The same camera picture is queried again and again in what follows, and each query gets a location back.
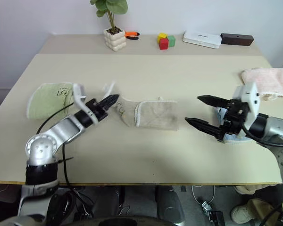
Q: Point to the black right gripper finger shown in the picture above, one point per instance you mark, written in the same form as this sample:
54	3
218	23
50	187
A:
202	126
214	101

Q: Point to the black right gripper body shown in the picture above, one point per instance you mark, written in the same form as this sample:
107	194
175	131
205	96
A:
235	117

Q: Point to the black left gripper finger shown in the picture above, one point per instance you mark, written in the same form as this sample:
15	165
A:
109	106
109	99

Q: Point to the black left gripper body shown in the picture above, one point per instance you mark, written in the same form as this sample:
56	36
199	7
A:
96	109

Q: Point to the beige towel with white trim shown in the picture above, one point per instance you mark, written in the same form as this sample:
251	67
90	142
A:
155	113

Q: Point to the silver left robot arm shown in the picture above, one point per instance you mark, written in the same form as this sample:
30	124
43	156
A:
44	146

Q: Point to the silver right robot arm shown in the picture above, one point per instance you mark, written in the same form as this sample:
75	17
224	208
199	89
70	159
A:
278	129

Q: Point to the light blue cloth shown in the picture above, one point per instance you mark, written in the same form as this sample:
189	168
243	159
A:
235	140

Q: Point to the pink folded towel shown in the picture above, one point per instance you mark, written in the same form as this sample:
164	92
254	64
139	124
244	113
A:
266	80

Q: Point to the pale green cloth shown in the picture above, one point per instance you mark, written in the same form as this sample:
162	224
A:
44	101

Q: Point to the green plant in white pot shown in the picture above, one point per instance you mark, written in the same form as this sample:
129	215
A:
114	41

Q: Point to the white flat box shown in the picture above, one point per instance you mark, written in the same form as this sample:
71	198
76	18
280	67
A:
202	38

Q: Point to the dark brown wooden block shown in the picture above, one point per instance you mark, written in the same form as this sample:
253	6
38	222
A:
237	40

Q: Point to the orange and black pliers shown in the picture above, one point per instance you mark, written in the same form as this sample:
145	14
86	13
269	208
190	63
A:
132	33

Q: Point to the green wooden cube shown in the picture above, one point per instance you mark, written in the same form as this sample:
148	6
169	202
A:
171	41

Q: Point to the red wooden cube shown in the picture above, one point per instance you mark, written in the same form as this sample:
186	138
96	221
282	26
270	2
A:
163	44

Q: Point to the small metal clamp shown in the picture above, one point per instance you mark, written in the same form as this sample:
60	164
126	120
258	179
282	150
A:
205	206

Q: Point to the yellow wooden block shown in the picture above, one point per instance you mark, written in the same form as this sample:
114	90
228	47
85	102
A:
162	36

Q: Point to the dark rounded shape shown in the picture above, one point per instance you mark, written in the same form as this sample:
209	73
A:
172	204

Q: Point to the small black box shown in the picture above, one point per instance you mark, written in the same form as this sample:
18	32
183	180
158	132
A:
215	219

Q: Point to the white sneaker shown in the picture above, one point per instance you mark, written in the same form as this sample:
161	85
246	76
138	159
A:
241	214

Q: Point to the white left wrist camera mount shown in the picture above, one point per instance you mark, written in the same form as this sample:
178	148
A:
78	94

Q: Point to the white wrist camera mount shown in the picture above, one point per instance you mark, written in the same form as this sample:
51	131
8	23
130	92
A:
78	94
250	94

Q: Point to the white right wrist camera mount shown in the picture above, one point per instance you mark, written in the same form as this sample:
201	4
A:
250	94

